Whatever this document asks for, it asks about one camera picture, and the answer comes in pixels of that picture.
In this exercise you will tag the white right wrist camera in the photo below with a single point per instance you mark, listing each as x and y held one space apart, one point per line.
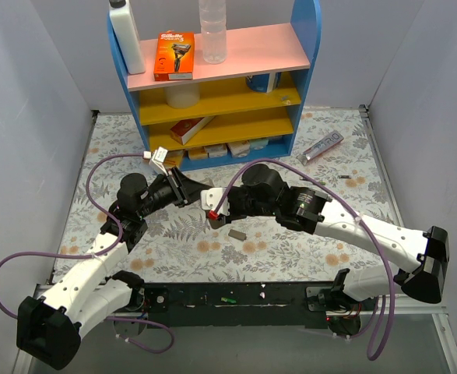
214 202

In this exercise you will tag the white plastic bottle black cap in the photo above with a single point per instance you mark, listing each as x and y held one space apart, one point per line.
125 30

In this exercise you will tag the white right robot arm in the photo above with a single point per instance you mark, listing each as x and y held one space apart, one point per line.
412 262

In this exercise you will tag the beige paper towel roll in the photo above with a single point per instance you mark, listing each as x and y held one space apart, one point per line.
182 96

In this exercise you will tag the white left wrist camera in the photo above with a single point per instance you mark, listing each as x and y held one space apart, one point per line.
156 159

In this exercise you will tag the blue and yellow shelf unit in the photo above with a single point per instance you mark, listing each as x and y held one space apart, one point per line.
240 113

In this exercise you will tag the yellow wrapped sponge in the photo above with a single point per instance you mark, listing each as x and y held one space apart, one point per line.
198 153

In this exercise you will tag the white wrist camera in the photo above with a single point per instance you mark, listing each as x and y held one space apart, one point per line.
156 159
214 202

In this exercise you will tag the green teal sponge pack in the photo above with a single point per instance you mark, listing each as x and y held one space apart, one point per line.
258 144

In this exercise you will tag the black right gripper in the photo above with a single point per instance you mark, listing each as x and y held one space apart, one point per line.
233 203

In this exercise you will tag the floral patterned table mat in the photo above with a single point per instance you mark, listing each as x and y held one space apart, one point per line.
180 246

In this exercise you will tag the white air conditioner remote control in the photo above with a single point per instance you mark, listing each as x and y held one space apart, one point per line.
221 221

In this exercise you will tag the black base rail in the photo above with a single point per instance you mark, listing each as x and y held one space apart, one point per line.
242 304

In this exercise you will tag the orange Gillette razor box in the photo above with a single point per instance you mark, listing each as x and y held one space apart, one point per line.
175 55

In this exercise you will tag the grey remote battery cover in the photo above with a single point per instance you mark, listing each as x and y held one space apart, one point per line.
237 235

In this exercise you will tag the clear plastic water bottle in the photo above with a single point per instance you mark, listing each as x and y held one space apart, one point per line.
213 23

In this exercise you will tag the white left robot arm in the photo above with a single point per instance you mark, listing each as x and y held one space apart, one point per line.
51 327

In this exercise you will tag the red and white sponge pack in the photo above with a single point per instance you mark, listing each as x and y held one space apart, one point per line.
239 149

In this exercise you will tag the silver toothpaste box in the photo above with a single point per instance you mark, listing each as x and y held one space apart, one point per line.
323 145

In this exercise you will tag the white wrapped sponge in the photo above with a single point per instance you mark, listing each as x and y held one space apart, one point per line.
215 151

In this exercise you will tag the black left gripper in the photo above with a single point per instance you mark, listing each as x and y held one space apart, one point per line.
178 187

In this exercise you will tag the red tea box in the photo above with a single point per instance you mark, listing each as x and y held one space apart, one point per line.
185 129

